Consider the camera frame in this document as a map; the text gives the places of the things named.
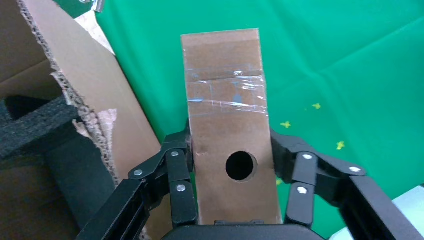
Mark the large torn cardboard carton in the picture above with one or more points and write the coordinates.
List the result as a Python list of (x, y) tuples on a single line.
[(92, 82)]

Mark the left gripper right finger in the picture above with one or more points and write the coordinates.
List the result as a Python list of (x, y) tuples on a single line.
[(301, 185)]

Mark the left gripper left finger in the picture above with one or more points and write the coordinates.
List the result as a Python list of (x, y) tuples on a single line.
[(179, 198)]

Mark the black foam block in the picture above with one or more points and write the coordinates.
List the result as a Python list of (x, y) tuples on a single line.
[(33, 126)]

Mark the wooden block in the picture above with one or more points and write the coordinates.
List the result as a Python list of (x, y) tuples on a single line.
[(225, 132)]

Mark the green table cloth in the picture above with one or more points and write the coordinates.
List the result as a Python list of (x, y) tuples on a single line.
[(331, 66)]

